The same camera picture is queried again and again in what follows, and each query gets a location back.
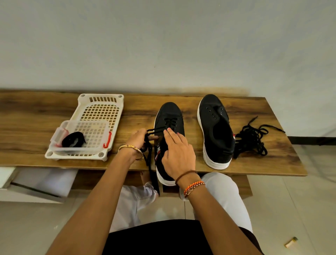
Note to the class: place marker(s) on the black band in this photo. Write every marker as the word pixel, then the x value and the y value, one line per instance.
pixel 72 141
pixel 152 131

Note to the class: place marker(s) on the white box under table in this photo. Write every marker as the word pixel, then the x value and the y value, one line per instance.
pixel 36 184

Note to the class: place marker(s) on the black shoelace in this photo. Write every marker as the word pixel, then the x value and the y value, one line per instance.
pixel 254 139
pixel 246 144

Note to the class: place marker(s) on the small yellow object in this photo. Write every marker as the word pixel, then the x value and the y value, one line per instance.
pixel 291 242

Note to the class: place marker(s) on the black sneaker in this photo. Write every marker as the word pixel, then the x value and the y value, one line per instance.
pixel 215 139
pixel 169 113

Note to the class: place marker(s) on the person's left hand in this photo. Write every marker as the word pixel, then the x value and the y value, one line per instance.
pixel 137 142

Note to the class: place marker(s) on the white plastic lattice basket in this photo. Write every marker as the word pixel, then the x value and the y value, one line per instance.
pixel 102 107

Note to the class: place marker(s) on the person's right hand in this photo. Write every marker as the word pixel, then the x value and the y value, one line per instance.
pixel 178 155

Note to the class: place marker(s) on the person's right forearm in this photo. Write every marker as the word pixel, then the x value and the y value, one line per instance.
pixel 215 220

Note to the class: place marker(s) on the person's left forearm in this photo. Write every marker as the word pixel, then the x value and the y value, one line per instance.
pixel 89 210

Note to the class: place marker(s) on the person's black shirt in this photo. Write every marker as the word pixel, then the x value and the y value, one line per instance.
pixel 157 239

